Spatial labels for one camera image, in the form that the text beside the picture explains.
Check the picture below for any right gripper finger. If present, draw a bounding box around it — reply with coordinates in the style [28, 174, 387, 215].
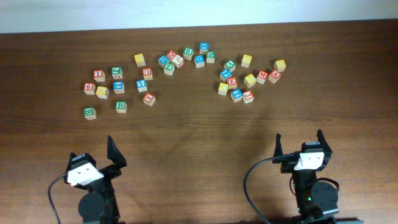
[272, 133, 283, 164]
[317, 129, 332, 156]

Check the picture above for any red I block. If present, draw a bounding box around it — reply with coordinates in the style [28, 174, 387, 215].
[93, 70, 106, 82]

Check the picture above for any yellow C block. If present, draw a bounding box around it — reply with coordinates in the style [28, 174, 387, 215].
[218, 82, 229, 96]

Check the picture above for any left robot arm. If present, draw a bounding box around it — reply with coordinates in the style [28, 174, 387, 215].
[64, 136, 127, 224]

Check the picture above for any green B block left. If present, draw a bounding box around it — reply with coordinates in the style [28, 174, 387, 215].
[83, 107, 96, 120]

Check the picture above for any green b block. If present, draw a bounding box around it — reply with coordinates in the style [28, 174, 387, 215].
[83, 107, 96, 120]
[115, 101, 127, 113]

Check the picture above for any red 3 block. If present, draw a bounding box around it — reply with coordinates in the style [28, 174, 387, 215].
[243, 90, 255, 103]

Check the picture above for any red Y block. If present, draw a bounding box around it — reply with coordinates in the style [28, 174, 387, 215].
[142, 93, 156, 106]

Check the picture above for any blue T block left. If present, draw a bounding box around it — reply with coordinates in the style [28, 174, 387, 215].
[113, 81, 125, 94]

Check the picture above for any blue t block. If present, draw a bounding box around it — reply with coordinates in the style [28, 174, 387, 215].
[231, 89, 243, 103]
[113, 81, 125, 94]

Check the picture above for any blue T block right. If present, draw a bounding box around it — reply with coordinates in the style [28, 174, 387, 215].
[231, 89, 243, 103]

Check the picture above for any red 6 block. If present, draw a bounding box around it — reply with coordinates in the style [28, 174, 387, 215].
[83, 83, 96, 95]

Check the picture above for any red A block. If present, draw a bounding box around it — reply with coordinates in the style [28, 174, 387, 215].
[268, 70, 282, 83]

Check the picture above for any yellow B block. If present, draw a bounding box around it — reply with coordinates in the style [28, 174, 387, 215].
[244, 74, 256, 88]

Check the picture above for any blue 5 block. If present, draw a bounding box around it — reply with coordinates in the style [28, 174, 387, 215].
[136, 80, 147, 92]

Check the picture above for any red M block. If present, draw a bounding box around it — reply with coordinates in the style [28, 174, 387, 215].
[256, 70, 269, 85]

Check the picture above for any red E block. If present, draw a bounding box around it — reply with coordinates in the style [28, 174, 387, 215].
[226, 77, 238, 90]

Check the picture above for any green J block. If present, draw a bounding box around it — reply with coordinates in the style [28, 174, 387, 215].
[111, 67, 123, 80]

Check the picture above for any yellow block far right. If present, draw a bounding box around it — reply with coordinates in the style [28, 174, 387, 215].
[274, 60, 286, 72]

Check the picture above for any red U block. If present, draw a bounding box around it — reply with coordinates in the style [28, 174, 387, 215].
[142, 68, 153, 80]

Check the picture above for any blue P block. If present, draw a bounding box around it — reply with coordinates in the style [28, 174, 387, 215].
[220, 69, 232, 82]

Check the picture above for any yellow block top right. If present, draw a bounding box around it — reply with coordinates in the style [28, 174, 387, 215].
[241, 54, 252, 68]

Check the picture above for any green V block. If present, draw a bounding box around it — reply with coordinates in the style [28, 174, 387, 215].
[224, 60, 236, 72]

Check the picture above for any yellow block top left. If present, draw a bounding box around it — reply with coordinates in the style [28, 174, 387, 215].
[134, 54, 146, 67]

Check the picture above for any green Z block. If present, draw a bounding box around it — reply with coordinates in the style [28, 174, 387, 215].
[164, 63, 175, 75]

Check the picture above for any blue D block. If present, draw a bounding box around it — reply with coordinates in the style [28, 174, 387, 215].
[158, 55, 169, 68]

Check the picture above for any plain face red-edged block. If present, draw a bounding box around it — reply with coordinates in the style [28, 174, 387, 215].
[171, 55, 184, 68]

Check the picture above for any green N block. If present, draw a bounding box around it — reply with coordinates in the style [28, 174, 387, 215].
[206, 51, 215, 63]

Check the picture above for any red Q block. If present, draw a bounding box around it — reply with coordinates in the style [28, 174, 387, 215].
[166, 50, 177, 60]

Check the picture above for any blue H block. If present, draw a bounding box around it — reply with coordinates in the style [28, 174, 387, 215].
[194, 55, 205, 68]

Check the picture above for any green R block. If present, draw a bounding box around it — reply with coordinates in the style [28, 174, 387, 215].
[183, 47, 194, 60]

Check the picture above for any blue X block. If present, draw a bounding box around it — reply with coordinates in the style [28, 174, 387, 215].
[199, 42, 210, 55]

